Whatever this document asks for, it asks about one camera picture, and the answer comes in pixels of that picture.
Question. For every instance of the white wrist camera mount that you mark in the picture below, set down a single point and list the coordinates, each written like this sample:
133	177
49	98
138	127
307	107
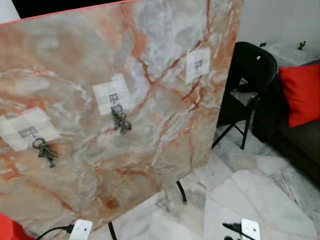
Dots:
81	230
250	230

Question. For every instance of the small dark figurine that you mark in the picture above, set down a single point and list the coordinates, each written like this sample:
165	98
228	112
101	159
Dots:
301	45

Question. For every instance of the dark key bunch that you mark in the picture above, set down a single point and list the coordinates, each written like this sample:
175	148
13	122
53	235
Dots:
46	154
121	122

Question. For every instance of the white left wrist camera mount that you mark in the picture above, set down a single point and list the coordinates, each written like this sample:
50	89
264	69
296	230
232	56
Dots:
81	230

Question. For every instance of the grey marble side table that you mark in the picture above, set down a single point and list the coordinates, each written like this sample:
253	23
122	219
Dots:
290	54

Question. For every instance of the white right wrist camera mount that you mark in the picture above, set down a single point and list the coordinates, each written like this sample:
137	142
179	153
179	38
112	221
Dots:
250	230

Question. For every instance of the dark sofa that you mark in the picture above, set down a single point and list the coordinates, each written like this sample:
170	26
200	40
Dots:
290	145

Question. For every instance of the black wall socket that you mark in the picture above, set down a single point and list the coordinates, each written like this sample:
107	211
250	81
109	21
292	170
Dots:
262	45

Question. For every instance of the red plastic stool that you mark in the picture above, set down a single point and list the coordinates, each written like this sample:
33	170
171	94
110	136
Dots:
7	227

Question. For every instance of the black television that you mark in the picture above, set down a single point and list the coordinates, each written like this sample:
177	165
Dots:
65	6

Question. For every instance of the black table leg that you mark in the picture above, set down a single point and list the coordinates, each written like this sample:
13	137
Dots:
181	192
112	231

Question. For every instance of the red cushion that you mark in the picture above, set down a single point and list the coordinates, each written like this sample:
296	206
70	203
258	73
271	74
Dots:
300	95

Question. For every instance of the black folding chair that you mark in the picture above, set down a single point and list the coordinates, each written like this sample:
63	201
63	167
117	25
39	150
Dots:
250	65

